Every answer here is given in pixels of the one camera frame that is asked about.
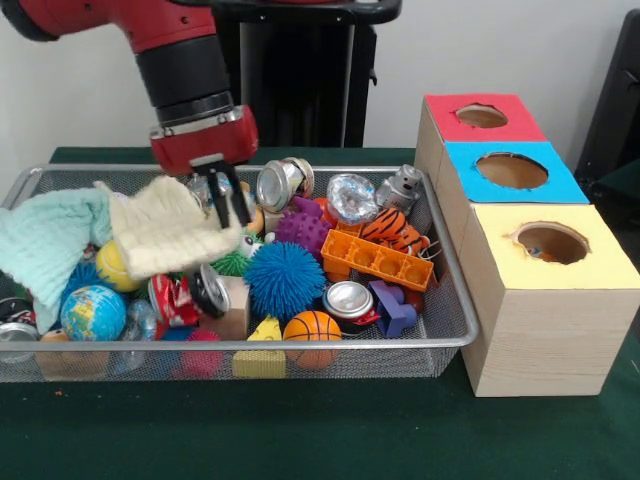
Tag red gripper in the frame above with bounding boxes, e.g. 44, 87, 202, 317
149, 104, 260, 230

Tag cream muslin cloth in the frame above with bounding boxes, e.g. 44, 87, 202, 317
94, 174, 244, 279

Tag mint green muslin cloth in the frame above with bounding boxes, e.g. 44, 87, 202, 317
0, 189, 114, 334

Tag wooden box with three holes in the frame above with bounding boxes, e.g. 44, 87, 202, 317
413, 92, 640, 399

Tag purple knobbly ball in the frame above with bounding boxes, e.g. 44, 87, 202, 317
274, 196, 331, 261

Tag blue spiky rubber ball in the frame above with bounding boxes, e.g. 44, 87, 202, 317
243, 242, 327, 324

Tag crumpled clear plastic packet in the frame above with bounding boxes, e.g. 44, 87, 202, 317
327, 173, 380, 226

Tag yellow tennis ball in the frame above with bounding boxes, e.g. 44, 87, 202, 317
95, 242, 141, 294

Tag orange toy basketball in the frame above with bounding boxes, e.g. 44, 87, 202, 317
282, 309, 344, 371

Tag orange toy building block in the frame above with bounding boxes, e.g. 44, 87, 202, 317
320, 228, 435, 293

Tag tiger plush toy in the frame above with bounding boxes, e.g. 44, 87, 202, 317
360, 208, 431, 259

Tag silver toy robot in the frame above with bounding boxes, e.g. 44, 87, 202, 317
374, 163, 422, 211

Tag globe print ball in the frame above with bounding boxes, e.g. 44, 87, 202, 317
59, 284, 128, 343

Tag dark green tablecloth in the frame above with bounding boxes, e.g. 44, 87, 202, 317
0, 146, 640, 480

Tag black chair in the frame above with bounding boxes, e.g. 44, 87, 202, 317
573, 8, 640, 174

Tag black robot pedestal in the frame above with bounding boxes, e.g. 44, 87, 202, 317
214, 0, 402, 148

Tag silver wire mesh bin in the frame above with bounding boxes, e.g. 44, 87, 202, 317
0, 163, 481, 385

